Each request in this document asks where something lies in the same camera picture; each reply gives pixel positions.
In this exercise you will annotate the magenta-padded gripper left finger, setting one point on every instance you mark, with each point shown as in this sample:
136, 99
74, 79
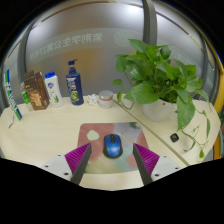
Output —
76, 159

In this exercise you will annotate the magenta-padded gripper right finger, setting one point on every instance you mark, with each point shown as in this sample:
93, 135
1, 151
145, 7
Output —
147, 160

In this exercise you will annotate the blue computer mouse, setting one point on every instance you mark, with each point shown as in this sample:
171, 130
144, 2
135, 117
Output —
112, 146

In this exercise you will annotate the pastel patterned mouse pad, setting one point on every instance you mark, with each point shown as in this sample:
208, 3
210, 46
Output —
100, 130

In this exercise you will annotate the small black object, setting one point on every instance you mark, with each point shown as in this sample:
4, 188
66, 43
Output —
174, 137

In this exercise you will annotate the crumpled white paper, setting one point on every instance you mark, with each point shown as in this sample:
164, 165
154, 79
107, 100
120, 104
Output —
93, 100

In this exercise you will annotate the small pink jar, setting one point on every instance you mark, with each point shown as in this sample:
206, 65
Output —
106, 99

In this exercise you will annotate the green plant in white pot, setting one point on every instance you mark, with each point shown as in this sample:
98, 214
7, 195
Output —
150, 90

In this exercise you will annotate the dark blue pump bottle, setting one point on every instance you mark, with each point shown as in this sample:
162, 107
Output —
75, 88

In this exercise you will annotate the white bottle blue cap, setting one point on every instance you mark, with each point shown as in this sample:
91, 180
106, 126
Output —
54, 91

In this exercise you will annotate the brown cracker box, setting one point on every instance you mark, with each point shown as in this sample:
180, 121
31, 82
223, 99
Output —
37, 91

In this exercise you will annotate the white green shuttlecock tube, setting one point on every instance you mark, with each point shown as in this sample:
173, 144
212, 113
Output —
12, 96

